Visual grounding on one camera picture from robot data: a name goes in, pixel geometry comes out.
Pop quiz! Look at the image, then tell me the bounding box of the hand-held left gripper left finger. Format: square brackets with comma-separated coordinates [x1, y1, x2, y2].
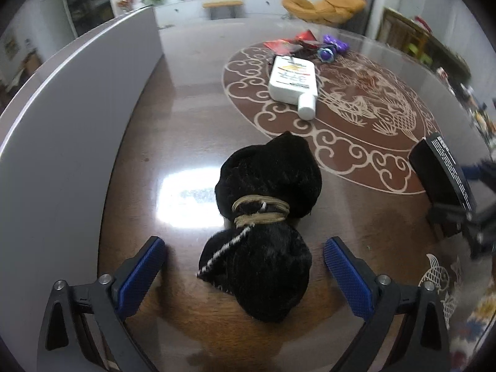
[38, 236, 167, 372]

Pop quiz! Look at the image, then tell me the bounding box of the white television cabinet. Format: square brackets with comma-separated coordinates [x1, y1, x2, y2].
[155, 0, 287, 24]

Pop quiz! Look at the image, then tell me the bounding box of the brown patterned wooden desktop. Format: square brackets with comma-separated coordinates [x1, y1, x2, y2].
[97, 21, 492, 372]

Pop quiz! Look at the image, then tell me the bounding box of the black furry pouch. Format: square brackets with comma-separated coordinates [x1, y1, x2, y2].
[197, 132, 323, 323]

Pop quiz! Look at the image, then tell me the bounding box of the cluttered wooden side cabinet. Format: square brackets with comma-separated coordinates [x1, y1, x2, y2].
[378, 7, 471, 80]

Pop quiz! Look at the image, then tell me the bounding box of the white plastic bottle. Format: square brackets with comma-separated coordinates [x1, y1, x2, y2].
[268, 56, 319, 121]

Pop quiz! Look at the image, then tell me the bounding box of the grey curtain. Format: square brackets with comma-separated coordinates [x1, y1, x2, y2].
[349, 0, 380, 35]

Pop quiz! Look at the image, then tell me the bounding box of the grey panel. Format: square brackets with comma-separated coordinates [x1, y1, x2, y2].
[0, 6, 163, 357]

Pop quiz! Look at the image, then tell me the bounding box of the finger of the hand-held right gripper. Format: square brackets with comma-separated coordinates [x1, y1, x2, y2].
[427, 201, 496, 260]
[461, 158, 496, 183]

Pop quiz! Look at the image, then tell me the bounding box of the yellow lounge chair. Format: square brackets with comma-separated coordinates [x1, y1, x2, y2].
[282, 0, 367, 24]

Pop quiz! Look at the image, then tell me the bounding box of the purple wrapper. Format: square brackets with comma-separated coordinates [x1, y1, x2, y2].
[323, 34, 349, 53]

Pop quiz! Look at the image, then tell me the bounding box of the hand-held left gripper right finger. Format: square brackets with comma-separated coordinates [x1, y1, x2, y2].
[323, 236, 451, 372]

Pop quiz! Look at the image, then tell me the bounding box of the black box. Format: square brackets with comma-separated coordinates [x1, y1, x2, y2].
[408, 132, 478, 213]

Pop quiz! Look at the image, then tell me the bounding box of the wooden bench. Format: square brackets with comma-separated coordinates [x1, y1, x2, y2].
[202, 0, 244, 20]

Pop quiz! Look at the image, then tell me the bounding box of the dark glass cabinet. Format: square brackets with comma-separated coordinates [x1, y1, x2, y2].
[62, 0, 115, 35]

